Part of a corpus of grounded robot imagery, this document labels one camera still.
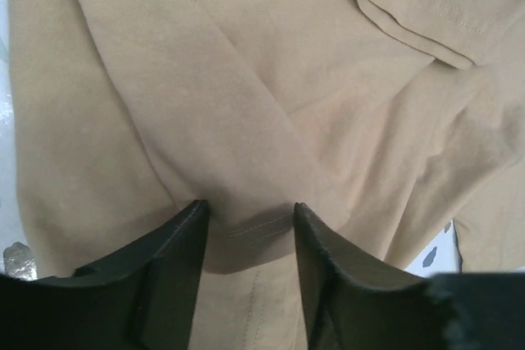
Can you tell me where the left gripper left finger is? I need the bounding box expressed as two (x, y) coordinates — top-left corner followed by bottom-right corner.
(1, 200), (210, 350)

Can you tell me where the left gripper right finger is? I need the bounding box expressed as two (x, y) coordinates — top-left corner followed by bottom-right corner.
(293, 203), (524, 349)

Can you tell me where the beige t shirt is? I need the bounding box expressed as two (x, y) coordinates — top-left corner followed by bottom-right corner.
(9, 0), (524, 349)

